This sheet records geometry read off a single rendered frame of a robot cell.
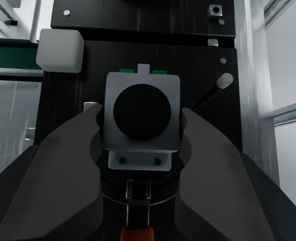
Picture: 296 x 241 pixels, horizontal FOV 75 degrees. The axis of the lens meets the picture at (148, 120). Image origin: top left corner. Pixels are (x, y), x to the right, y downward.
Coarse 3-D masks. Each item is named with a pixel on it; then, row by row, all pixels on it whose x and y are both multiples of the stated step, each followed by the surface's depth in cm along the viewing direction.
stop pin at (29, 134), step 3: (27, 129) 22; (30, 129) 22; (33, 129) 22; (27, 132) 22; (30, 132) 22; (33, 132) 22; (27, 135) 22; (30, 135) 22; (33, 135) 22; (27, 138) 22; (30, 138) 22; (33, 138) 22
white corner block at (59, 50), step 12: (48, 36) 22; (60, 36) 22; (72, 36) 22; (48, 48) 21; (60, 48) 22; (72, 48) 22; (36, 60) 21; (48, 60) 21; (60, 60) 21; (72, 60) 21; (72, 72) 23
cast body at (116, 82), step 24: (120, 72) 11; (144, 72) 16; (120, 96) 10; (144, 96) 10; (168, 96) 11; (120, 120) 10; (144, 120) 10; (168, 120) 10; (120, 144) 10; (144, 144) 10; (168, 144) 11; (120, 168) 13; (144, 168) 13; (168, 168) 13
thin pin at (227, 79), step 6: (222, 78) 13; (228, 78) 13; (216, 84) 14; (222, 84) 13; (228, 84) 13; (210, 90) 15; (216, 90) 14; (204, 96) 16; (210, 96) 15; (198, 102) 18; (204, 102) 17; (192, 108) 20; (198, 108) 19
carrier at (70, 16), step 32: (64, 0) 25; (96, 0) 25; (128, 0) 25; (160, 0) 26; (192, 0) 26; (224, 0) 26; (96, 32) 25; (128, 32) 25; (160, 32) 25; (192, 32) 25; (224, 32) 25
